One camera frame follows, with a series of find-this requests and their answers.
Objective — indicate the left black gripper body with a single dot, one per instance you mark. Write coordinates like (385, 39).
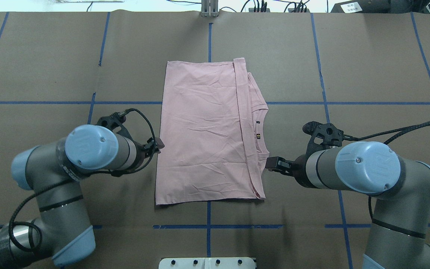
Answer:
(140, 154)

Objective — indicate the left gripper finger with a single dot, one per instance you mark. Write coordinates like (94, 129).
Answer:
(158, 145)

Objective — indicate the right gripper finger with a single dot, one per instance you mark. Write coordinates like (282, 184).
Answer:
(279, 165)

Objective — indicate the aluminium frame post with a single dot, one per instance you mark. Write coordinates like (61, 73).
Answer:
(209, 8)

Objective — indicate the brown paper table cover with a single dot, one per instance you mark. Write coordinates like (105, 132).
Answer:
(365, 73)

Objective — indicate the black box device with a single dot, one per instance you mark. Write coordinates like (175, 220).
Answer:
(366, 6)

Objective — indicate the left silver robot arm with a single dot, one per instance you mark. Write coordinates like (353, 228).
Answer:
(53, 222)

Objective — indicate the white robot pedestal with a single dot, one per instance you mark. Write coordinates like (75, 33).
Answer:
(208, 263)

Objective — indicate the pink Snoopy t-shirt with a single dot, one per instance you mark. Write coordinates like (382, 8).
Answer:
(212, 126)

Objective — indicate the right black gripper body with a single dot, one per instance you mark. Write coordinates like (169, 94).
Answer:
(300, 169)

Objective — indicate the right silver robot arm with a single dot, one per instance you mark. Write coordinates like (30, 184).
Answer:
(398, 190)

